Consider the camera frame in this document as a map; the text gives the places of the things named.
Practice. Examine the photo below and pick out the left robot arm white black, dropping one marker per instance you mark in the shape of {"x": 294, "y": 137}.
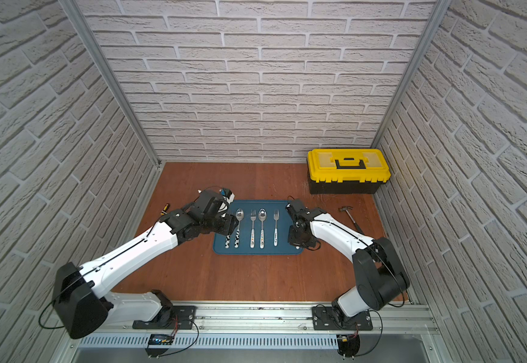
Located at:
{"x": 82, "y": 297}

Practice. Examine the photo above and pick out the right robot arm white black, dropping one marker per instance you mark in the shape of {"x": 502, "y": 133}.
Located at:
{"x": 378, "y": 272}

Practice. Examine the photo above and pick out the screwdriver yellow black handle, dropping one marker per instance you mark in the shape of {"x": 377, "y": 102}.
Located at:
{"x": 165, "y": 209}

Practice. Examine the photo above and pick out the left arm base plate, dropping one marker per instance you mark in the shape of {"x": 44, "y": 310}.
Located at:
{"x": 166, "y": 319}

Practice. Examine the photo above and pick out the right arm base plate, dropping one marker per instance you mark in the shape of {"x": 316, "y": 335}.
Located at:
{"x": 327, "y": 318}

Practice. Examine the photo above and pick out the aluminium frame rail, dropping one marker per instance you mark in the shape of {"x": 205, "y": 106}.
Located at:
{"x": 293, "y": 317}

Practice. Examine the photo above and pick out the left controller board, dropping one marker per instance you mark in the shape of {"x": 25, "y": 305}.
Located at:
{"x": 158, "y": 345}

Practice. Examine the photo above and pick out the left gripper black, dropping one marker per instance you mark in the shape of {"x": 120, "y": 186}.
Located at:
{"x": 222, "y": 221}

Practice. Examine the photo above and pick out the right controller board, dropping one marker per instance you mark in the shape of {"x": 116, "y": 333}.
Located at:
{"x": 348, "y": 345}

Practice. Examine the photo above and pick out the hammer black handle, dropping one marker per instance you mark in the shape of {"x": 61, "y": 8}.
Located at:
{"x": 347, "y": 210}

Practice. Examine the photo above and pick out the controller board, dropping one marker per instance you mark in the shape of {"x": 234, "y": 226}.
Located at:
{"x": 348, "y": 345}
{"x": 158, "y": 345}

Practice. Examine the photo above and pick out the teal plastic tray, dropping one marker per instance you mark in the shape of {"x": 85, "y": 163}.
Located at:
{"x": 284, "y": 223}

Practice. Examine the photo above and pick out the fork plain white handle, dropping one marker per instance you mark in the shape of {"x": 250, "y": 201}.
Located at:
{"x": 276, "y": 217}

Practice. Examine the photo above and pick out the spoon cow pattern handle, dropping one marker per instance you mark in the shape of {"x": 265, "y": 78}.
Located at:
{"x": 240, "y": 214}

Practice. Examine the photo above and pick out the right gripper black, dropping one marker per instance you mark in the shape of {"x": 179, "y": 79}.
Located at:
{"x": 292, "y": 240}

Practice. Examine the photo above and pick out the yellow black toolbox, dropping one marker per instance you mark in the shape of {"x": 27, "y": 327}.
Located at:
{"x": 346, "y": 171}

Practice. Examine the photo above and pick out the fork cartoon text handle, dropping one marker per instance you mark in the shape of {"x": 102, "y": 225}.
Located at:
{"x": 253, "y": 218}

